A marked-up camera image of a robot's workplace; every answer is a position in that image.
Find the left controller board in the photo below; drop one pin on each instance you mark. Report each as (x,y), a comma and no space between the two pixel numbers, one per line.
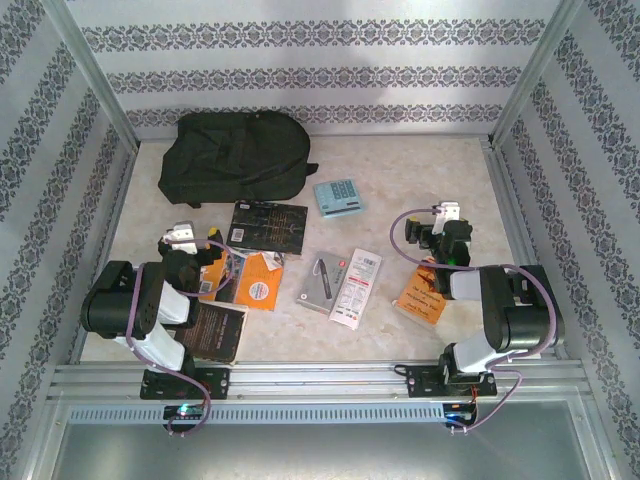
(185,411)

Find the black paperback book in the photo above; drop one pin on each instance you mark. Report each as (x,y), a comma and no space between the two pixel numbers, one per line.
(215,330)

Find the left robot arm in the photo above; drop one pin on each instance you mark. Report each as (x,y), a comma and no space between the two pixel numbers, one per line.
(120,300)

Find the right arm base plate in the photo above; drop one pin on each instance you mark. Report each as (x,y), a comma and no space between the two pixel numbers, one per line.
(422,382)

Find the aluminium corner post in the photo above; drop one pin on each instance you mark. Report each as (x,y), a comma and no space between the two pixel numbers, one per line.
(90,65)
(535,70)

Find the aluminium mounting rail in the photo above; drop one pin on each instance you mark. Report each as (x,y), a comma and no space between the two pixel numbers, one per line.
(320,380)

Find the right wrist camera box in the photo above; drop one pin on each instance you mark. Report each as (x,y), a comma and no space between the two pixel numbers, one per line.
(447,210)

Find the right controller board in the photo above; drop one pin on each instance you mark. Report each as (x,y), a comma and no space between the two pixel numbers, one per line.
(457,414)

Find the light blue calculator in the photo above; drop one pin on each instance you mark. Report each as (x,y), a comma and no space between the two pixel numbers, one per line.
(337,197)

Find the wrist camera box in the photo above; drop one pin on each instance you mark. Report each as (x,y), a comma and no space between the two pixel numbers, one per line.
(447,210)
(181,232)

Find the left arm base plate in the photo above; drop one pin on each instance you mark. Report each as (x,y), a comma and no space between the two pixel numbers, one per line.
(215,382)

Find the orange Huckleberry Finn paperback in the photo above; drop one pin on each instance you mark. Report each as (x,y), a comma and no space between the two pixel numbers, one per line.
(420,300)

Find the grey metal sheet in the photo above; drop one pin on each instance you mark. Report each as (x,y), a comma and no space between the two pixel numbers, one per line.
(320,455)

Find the orange book with round sticker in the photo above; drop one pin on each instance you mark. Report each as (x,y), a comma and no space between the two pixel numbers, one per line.
(255,285)

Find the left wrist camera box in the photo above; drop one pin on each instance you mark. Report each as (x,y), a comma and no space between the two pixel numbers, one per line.
(181,232)

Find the white refill packet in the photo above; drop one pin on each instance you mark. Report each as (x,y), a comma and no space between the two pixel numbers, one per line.
(355,290)

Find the controller board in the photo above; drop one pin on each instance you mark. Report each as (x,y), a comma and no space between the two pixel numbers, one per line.
(457,414)
(185,411)

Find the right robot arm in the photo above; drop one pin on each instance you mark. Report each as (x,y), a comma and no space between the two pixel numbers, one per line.
(520,310)

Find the black hardcover notebook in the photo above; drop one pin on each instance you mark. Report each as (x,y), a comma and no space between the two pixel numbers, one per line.
(270,225)

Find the grey pen box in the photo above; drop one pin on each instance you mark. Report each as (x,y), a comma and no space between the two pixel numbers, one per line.
(320,285)

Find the aluminium side rail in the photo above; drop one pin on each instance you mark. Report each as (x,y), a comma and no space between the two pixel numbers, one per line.
(521,235)
(127,172)

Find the black backpack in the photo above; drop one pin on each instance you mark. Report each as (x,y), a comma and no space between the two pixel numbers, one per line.
(230,155)

